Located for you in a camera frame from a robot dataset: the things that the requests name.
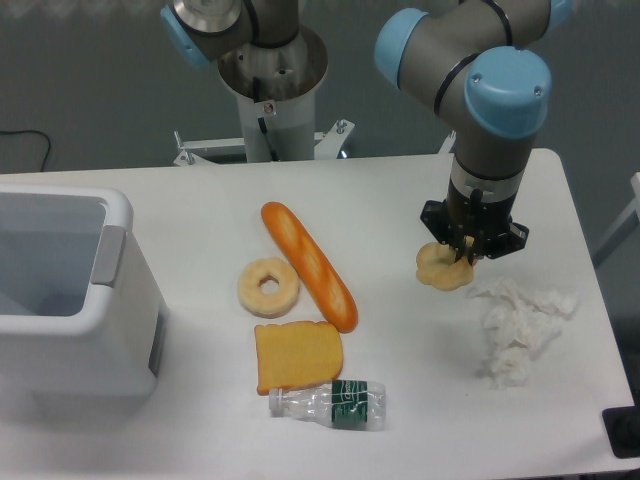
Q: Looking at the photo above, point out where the white trash can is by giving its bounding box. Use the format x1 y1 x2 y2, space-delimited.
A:
1 183 168 396

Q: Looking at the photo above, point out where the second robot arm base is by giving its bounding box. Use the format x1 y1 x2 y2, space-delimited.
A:
160 1 328 102

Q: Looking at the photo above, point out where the crumpled white tissue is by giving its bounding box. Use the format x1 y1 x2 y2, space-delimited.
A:
468 277 579 389

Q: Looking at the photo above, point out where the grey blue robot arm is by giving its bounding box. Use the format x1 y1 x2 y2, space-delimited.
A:
374 0 572 262

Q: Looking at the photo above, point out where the white frame at right edge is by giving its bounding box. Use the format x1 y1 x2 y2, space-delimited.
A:
591 172 639 268

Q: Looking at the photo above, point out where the orange baguette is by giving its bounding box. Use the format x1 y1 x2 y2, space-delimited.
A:
261 201 358 333

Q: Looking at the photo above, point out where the black device at table edge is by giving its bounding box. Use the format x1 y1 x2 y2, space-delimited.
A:
602 406 639 459

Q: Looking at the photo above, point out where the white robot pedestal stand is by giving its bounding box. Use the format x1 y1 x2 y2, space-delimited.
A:
174 93 355 166

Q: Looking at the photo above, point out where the clear plastic bottle green label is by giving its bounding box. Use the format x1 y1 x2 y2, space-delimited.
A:
269 380 386 431

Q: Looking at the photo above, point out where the pale ring doughnut bread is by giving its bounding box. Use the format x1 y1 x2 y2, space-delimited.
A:
237 257 300 318

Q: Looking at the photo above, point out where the black cable on floor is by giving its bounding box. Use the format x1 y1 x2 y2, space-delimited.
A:
0 129 53 174

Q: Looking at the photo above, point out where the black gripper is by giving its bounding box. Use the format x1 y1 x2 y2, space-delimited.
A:
420 169 529 266

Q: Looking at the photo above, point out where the yellow toast slice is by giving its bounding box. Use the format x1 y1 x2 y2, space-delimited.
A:
254 321 343 395

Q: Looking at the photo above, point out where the pale twisted round bread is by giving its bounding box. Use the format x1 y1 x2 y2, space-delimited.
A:
416 242 478 291

